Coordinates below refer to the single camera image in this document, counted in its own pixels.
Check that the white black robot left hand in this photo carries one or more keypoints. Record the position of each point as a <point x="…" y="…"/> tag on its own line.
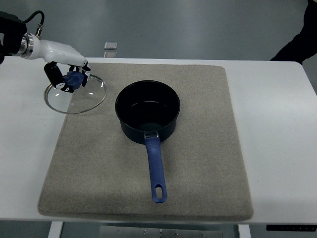
<point x="66" y="69"/>

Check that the glass lid with blue knob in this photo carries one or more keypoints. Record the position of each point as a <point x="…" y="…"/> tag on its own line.
<point x="81" y="100"/>

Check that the dark pot with blue handle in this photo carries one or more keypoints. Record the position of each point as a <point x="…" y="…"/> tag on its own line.
<point x="148" y="112"/>

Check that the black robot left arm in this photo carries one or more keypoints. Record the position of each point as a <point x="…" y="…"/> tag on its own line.
<point x="13" y="30"/>

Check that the lower metal floor plate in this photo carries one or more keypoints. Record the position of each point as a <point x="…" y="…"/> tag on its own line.
<point x="110" y="54"/>

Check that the metal floor plate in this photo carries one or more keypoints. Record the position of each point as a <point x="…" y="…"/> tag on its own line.
<point x="110" y="54"/>
<point x="110" y="45"/>

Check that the upper metal floor plate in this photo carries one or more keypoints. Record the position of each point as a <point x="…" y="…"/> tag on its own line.
<point x="110" y="45"/>

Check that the beige fabric mat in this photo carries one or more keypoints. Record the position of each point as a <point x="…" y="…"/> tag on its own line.
<point x="97" y="172"/>

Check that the white left table leg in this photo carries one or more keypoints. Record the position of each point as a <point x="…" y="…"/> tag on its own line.
<point x="55" y="229"/>

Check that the white table leg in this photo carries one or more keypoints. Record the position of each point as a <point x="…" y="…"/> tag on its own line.
<point x="244" y="231"/>
<point x="55" y="229"/>

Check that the metal table crossbar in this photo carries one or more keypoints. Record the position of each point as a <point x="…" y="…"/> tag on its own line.
<point x="134" y="232"/>

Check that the person in black clothing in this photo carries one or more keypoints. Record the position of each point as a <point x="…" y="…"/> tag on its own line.
<point x="304" y="45"/>

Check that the white right table leg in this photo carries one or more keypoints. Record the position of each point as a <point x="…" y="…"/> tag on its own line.
<point x="244" y="231"/>

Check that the black table control panel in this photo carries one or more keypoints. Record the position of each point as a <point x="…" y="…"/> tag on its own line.
<point x="291" y="228"/>

